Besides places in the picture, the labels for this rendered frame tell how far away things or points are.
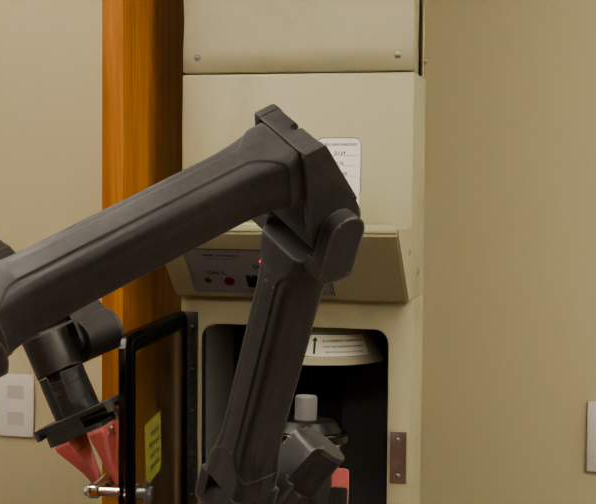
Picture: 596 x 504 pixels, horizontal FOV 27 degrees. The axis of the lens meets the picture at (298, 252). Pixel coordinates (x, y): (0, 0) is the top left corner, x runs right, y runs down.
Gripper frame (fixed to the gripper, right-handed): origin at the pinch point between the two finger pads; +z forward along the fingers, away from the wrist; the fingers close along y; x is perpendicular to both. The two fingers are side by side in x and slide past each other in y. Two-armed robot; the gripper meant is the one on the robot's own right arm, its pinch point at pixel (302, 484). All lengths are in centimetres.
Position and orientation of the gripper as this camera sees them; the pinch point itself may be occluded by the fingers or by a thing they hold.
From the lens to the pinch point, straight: 160.6
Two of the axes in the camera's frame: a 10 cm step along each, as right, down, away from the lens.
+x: -0.4, 10.0, -0.1
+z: 2.1, 0.2, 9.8
